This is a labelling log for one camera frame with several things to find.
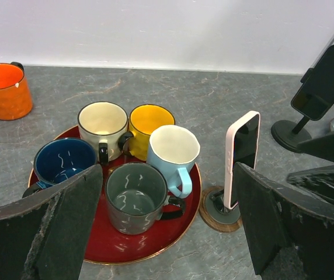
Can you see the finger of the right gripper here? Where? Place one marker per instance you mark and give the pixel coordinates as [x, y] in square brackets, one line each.
[319, 181]
[320, 147]

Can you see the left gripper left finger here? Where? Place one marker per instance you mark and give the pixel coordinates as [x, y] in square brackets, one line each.
[44, 235]

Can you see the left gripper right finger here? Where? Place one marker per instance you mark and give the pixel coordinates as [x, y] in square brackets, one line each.
[289, 229]

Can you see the black clamp phone stand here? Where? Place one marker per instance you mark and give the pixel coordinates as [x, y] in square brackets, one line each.
[288, 134]

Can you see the pink case phone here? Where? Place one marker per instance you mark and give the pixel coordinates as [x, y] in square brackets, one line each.
[241, 145]

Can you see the grey stand wooden base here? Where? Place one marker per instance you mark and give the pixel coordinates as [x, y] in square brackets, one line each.
[215, 214]

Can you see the dark blue mug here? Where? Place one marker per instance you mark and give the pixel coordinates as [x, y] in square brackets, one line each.
[59, 160]

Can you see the light blue mug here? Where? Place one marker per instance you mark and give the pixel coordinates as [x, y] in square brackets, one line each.
[173, 150]

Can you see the orange enamel mug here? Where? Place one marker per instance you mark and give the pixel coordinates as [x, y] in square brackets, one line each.
[15, 97]

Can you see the yellow mug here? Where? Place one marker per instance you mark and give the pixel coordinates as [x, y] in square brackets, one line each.
[144, 119]

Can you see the grey mug black handle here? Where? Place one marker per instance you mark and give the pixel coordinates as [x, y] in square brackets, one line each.
[137, 196]

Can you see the cream mug black handle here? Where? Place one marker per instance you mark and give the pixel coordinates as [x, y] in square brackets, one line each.
[101, 124]

